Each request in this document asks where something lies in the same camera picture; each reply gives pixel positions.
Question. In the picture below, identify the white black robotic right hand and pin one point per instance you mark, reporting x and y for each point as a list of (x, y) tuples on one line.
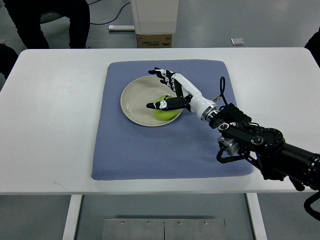
[(187, 96)]

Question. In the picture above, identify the green pear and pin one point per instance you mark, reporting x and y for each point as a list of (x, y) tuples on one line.
[(165, 115)]

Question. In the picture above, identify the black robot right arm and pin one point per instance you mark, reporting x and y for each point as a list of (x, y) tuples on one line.
[(267, 150)]

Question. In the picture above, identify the beige round plate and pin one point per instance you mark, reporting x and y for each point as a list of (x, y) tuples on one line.
[(137, 94)]

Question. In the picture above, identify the small grey floor plate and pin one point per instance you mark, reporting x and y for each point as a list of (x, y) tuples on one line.
[(237, 41)]

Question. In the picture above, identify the blue textured mat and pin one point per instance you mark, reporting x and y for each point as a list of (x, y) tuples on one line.
[(183, 149)]

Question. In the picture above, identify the brown cardboard box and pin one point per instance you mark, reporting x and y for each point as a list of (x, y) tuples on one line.
[(152, 41)]

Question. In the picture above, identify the dark object at right edge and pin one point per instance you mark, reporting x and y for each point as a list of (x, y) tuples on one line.
[(313, 45)]

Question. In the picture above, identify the dark object at edge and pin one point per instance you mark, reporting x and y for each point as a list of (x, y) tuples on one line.
[(313, 45), (8, 58)]

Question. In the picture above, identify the right white table leg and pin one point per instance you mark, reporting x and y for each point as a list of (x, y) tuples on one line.
[(256, 217)]

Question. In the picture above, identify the white table leg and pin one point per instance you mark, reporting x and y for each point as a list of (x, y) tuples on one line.
[(70, 227), (256, 217)]

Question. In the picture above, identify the left white table leg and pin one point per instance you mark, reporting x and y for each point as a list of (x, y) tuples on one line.
[(70, 227)]

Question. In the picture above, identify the dark object at left edge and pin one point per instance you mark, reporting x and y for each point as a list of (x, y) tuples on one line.
[(8, 58)]

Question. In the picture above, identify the white pedestal column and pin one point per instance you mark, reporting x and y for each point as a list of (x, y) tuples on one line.
[(154, 17)]

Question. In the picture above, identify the silver floor rail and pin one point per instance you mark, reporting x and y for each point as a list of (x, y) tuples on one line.
[(119, 28)]

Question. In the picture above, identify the metal base plate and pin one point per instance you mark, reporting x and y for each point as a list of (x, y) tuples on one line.
[(163, 229)]

